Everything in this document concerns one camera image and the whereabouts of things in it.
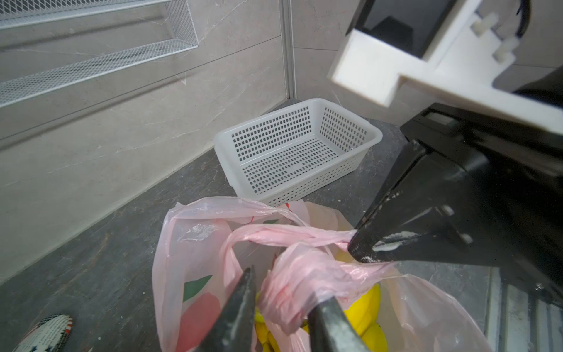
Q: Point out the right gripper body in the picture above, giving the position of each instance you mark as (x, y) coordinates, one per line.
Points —
(523, 190)

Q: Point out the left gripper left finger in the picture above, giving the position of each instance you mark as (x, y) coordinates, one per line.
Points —
(233, 330)

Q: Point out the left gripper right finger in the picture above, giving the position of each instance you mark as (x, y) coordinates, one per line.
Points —
(330, 330)

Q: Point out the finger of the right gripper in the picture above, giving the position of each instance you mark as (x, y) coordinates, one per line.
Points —
(431, 208)

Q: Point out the bright yellow banana bunch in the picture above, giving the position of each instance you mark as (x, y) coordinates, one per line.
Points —
(362, 316)

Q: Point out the plain pink plastic bag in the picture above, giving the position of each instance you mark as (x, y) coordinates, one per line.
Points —
(299, 252)

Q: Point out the white plastic basket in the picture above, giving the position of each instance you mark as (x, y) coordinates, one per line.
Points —
(289, 153)

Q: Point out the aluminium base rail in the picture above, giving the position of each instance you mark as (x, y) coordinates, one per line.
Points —
(516, 321)

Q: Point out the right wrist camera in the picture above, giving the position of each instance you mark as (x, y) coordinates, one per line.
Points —
(461, 64)

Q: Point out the white wire wall basket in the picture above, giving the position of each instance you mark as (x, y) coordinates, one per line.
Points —
(50, 45)

